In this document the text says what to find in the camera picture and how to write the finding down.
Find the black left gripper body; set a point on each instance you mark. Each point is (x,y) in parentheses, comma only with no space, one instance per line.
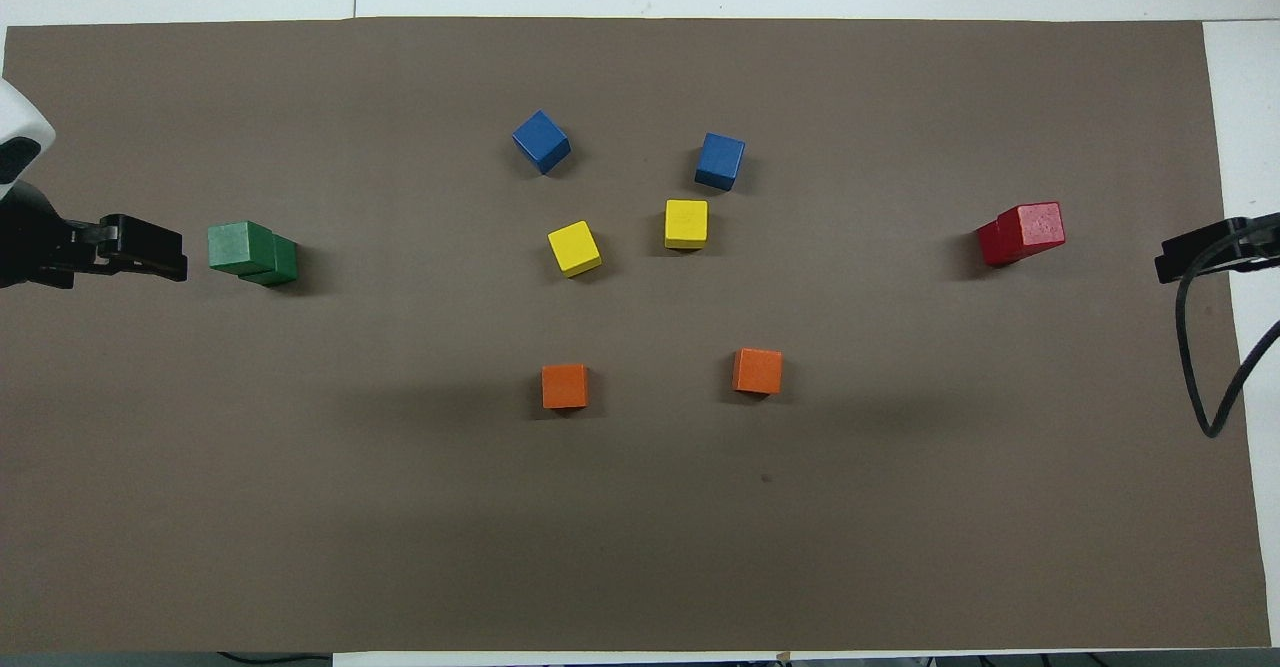
(30,242)

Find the blue wooden block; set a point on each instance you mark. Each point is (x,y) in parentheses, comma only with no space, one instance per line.
(720,160)
(541,141)

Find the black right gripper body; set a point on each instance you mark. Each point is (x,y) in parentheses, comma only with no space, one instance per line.
(1265,242)

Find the yellow wooden block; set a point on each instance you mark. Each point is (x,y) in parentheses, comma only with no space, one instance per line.
(686,224)
(574,248)

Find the green wooden block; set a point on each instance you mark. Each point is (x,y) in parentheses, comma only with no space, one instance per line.
(240,247)
(284,263)

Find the red wooden block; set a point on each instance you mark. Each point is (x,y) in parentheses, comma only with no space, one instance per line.
(1035,227)
(990,245)

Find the orange wooden block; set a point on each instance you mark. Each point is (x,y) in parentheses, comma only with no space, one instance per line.
(757,371)
(565,386)

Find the brown table mat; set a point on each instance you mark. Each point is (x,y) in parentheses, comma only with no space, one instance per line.
(640,527)

